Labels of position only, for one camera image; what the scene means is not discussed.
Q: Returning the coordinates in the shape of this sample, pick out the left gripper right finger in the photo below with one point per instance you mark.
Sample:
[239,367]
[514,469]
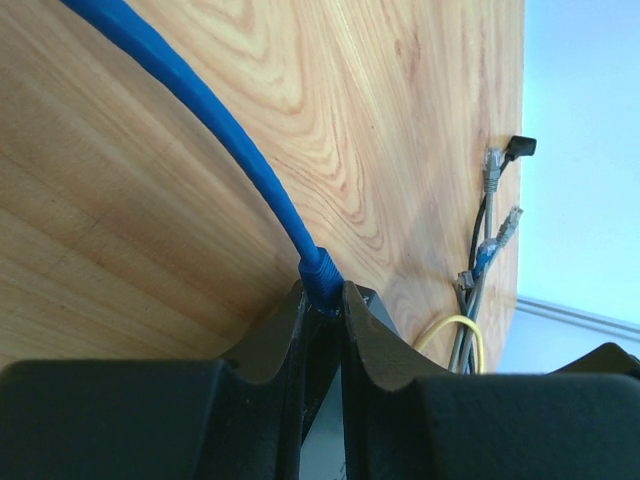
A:
[448,426]

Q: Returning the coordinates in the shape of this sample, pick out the right aluminium frame post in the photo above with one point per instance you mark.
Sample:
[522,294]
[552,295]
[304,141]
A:
[579,318]

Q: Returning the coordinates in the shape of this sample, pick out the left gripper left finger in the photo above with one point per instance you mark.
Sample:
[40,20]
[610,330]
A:
[238,416]

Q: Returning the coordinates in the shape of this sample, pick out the black network switch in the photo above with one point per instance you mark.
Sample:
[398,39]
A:
[322,454]

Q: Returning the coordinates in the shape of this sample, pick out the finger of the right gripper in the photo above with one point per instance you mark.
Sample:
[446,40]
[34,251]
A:
[609,358]

